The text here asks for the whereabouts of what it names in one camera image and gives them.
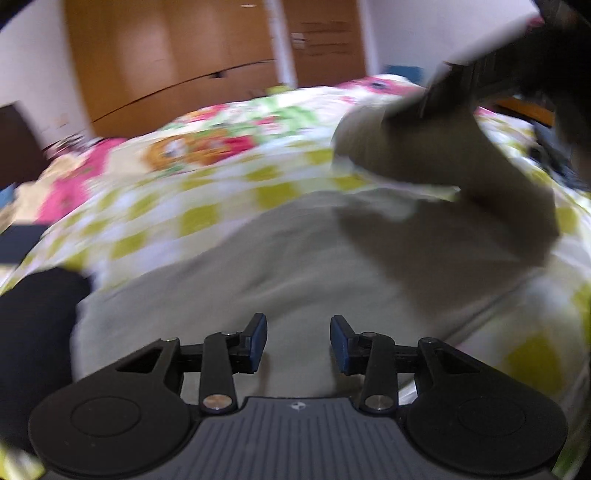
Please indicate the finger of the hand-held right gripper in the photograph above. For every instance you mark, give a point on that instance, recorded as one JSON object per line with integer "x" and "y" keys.
{"x": 485, "y": 78}

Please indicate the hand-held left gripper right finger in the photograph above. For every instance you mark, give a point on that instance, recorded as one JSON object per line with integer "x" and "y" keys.
{"x": 341, "y": 344}

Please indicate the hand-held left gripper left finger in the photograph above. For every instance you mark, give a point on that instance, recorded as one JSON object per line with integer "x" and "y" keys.
{"x": 256, "y": 339}

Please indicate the light grey pants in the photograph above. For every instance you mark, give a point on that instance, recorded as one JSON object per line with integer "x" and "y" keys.
{"x": 277, "y": 258}

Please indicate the folded dark grey pants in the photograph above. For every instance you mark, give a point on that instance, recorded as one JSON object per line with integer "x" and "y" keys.
{"x": 547, "y": 152}

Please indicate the wooden desk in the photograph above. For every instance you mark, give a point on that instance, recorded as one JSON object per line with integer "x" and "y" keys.
{"x": 526, "y": 110}

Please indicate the blue foam mat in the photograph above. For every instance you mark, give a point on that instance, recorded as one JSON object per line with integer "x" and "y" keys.
{"x": 406, "y": 74}

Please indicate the checkered plastic bed sheet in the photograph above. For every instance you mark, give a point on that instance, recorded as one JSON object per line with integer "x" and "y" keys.
{"x": 152, "y": 217}

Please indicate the wooden door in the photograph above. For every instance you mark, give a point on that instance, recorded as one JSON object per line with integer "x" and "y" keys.
{"x": 323, "y": 41}

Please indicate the cartoon printed quilt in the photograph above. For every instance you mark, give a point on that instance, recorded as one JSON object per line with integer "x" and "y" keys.
{"x": 207, "y": 138}

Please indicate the black folded cloth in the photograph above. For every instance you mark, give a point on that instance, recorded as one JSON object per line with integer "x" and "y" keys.
{"x": 37, "y": 350}

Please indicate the wooden wardrobe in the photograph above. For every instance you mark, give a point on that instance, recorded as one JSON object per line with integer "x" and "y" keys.
{"x": 161, "y": 50}

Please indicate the dark wooden headboard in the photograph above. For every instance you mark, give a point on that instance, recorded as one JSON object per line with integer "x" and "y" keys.
{"x": 18, "y": 143}

